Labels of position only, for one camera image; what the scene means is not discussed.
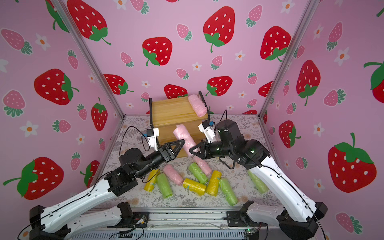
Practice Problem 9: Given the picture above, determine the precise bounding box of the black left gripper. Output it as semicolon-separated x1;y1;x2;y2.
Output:
132;140;180;182

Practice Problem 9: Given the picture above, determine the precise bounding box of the pink trash bag roll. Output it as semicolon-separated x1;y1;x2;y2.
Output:
193;156;213;176
163;164;184;186
188;95;207;118
173;125;197;157

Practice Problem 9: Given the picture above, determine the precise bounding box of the three-tier wooden shelf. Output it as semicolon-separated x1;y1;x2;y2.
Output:
149;96;211;145

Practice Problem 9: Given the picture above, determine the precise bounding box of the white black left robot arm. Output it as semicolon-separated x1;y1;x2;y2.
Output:
29;140;185;240

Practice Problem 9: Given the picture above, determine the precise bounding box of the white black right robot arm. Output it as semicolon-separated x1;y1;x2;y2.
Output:
189;120;328;240

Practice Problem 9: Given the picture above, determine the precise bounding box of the green trash bag roll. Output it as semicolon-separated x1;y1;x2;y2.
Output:
247;170;269;194
189;163;209;185
157;173;173;199
219;178;238;206

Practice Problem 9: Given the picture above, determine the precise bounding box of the yellow trash bag roll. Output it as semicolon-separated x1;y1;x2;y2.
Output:
206;171;222;197
183;179;207;196
144;169;161;192

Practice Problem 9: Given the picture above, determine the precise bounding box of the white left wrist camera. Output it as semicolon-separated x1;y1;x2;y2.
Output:
145;128;160;151

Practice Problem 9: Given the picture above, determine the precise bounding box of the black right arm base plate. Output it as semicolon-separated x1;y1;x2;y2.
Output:
224;211;267;228

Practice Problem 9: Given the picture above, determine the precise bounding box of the aluminium frame rail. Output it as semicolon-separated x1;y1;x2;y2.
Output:
73;208;288;240

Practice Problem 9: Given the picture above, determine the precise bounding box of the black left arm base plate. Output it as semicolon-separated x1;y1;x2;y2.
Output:
108;212;150;229

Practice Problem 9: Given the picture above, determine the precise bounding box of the left aluminium corner post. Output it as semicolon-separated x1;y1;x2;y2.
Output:
52;1;125;118

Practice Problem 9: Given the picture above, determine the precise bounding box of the aluminium corner post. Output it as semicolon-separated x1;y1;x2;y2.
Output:
259;0;320;120
52;1;125;118

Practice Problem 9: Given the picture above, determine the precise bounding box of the right aluminium corner post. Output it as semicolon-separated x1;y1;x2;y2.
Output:
259;0;320;120

